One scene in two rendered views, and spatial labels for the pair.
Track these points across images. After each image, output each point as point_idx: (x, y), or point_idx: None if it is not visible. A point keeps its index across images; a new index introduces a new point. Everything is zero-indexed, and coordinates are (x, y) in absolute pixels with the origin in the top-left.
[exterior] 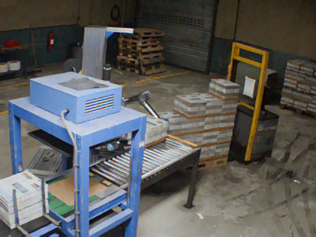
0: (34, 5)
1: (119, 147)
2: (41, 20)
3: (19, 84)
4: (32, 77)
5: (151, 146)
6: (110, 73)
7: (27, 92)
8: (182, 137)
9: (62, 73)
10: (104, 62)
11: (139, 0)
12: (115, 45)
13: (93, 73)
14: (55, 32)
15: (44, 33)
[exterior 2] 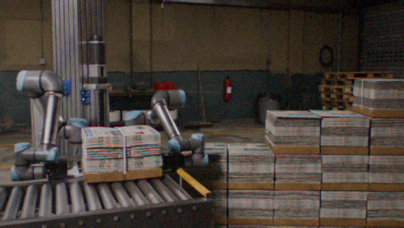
0: (201, 41)
1: (36, 175)
2: (213, 62)
3: (166, 136)
4: (191, 131)
5: (111, 184)
6: (99, 50)
7: (163, 143)
8: (262, 194)
9: (237, 129)
10: (99, 34)
11: (362, 36)
12: (329, 102)
13: (66, 48)
14: (234, 79)
15: (218, 79)
